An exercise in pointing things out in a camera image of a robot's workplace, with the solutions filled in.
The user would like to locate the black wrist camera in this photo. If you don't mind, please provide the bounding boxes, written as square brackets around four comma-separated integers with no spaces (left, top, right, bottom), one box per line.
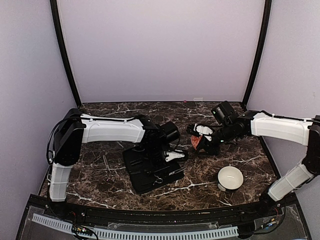
[160,121,180,144]
[211,100,239,125]

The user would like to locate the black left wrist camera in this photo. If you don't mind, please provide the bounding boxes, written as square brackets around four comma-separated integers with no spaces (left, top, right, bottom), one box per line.
[160,121,180,144]

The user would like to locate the black right frame post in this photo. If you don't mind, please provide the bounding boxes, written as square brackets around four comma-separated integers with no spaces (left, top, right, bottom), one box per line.
[242,0,273,108]

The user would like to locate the red patterned white bowl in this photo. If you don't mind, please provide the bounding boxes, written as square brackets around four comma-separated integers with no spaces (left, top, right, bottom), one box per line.
[190,135,202,150]

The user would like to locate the white slotted cable duct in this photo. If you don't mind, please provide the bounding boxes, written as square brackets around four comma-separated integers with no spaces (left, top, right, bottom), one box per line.
[31,213,239,240]

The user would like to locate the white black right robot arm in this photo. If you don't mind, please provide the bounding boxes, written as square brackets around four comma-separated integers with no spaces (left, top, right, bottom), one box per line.
[186,109,320,217]

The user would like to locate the black zippered tool case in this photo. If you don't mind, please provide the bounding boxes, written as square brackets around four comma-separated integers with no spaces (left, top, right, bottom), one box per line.
[121,147,186,195]

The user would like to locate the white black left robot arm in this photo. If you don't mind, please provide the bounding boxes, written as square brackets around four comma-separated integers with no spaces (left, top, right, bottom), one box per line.
[46,108,189,218]

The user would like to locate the silver scissors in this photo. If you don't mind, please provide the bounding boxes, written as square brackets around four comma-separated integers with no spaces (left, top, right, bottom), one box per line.
[102,155,115,183]
[152,167,186,186]

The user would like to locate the black left frame post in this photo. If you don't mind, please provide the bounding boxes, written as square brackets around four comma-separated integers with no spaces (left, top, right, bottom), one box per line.
[49,0,82,108]

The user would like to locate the black frame post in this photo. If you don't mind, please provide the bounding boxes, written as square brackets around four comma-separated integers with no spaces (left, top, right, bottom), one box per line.
[242,0,273,108]
[49,0,82,108]

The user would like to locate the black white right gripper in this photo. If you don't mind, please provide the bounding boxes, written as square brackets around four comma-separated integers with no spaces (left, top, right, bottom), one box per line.
[195,122,236,156]

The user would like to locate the blue white bowl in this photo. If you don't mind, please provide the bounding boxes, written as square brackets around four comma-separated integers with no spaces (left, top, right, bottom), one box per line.
[217,166,244,192]

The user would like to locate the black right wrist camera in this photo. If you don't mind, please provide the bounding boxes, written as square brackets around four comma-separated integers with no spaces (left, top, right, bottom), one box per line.
[211,100,239,125]

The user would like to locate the black front table rail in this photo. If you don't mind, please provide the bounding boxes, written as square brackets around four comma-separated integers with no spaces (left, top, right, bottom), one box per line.
[41,199,284,226]

